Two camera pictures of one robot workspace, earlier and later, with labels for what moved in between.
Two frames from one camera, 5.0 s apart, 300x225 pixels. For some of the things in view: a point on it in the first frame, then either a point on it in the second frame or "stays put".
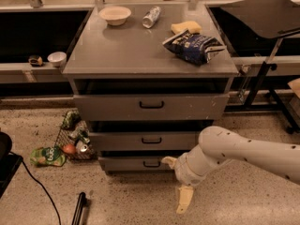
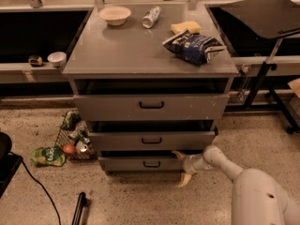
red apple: [69, 148] stays put
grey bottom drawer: [127, 164] stays put
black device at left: [9, 163] stays put
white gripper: [184, 172] -> [188, 165]
